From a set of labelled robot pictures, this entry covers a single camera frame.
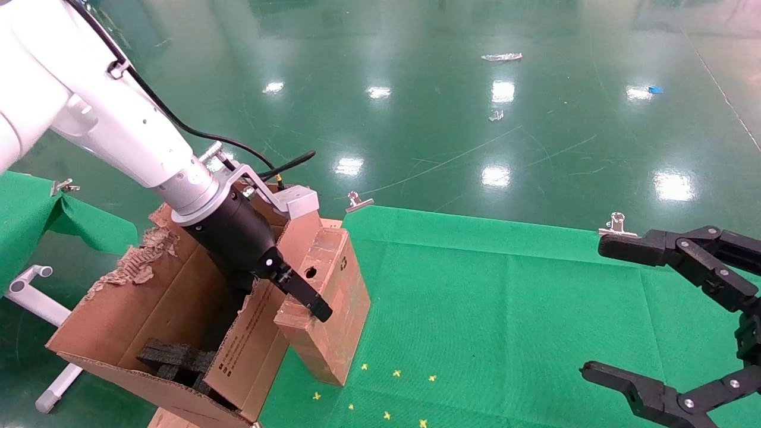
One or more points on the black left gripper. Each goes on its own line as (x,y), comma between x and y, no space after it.
(232,238)

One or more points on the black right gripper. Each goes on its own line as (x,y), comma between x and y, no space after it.
(750,336)

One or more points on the small brown cardboard box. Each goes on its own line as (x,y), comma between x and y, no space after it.
(333,333)

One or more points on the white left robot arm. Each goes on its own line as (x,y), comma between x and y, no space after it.
(89,101)

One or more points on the large open cardboard carton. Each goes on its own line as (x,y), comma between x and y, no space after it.
(119,321)

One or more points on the black foam insert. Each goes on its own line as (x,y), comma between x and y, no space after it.
(175,353)

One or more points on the large green table cloth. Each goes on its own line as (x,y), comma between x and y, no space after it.
(505,309)

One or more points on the white tubular table leg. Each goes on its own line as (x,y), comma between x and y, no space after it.
(59,386)

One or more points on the small grey floor scrap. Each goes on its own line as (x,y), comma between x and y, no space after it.
(496,115)

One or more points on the silver foil floor scrap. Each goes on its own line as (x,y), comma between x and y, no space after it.
(502,57)

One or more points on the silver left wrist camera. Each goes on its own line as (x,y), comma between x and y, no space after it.
(297,202)

